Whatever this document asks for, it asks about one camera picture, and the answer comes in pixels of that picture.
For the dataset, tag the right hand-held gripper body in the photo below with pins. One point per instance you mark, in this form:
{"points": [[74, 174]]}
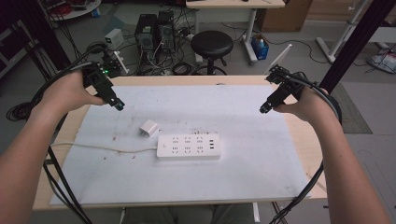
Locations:
{"points": [[285, 87]]}

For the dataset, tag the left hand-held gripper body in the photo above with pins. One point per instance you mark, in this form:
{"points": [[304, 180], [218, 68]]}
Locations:
{"points": [[99, 81]]}

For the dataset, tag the white flat panel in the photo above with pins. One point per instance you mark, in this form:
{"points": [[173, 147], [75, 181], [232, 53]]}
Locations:
{"points": [[280, 59]]}

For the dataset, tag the grey floor mat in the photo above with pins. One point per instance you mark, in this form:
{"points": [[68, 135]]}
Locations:
{"points": [[351, 112]]}

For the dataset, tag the white stand leg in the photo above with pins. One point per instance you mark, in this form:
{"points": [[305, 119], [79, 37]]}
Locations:
{"points": [[339, 40]]}

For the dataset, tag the cardboard box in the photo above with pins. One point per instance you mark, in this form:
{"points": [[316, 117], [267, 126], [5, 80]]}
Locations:
{"points": [[285, 15]]}

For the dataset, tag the white charger adapter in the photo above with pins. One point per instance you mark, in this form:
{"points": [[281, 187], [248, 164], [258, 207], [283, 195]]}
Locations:
{"points": [[148, 127]]}

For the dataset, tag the black computer tower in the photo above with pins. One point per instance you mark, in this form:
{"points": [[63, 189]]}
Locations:
{"points": [[145, 32], [165, 31]]}

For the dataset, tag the white desk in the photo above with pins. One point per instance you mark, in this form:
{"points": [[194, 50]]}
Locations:
{"points": [[233, 3]]}

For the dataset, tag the round white table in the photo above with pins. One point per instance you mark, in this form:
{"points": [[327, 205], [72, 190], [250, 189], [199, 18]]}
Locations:
{"points": [[76, 7]]}

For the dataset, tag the wooden table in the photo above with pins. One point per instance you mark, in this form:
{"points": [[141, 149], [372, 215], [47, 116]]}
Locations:
{"points": [[311, 155]]}

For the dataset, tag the white table mat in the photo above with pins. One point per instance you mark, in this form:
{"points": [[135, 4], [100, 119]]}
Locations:
{"points": [[186, 180]]}

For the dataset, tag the person's grey pants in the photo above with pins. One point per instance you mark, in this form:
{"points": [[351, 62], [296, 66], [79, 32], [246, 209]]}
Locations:
{"points": [[186, 214]]}

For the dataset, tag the person's right hand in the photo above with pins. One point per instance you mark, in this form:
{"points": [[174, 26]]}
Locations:
{"points": [[306, 104]]}

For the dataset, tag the white power supply box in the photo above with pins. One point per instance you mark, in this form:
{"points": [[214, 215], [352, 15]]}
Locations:
{"points": [[114, 38]]}

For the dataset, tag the person's left hand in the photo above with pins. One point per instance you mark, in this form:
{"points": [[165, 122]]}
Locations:
{"points": [[67, 91]]}

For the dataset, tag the black metal post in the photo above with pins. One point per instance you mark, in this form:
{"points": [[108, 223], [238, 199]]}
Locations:
{"points": [[355, 40]]}

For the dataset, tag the black round stool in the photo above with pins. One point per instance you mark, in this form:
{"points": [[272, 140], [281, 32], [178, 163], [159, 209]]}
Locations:
{"points": [[211, 43]]}

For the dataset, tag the blue box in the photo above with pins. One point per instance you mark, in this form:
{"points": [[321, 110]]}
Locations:
{"points": [[260, 49]]}

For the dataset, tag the white power strip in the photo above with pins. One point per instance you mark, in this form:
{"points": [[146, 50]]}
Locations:
{"points": [[188, 146]]}

